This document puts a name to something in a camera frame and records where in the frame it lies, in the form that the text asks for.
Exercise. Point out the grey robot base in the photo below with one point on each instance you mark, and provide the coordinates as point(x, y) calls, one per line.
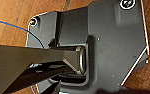
point(114, 36)

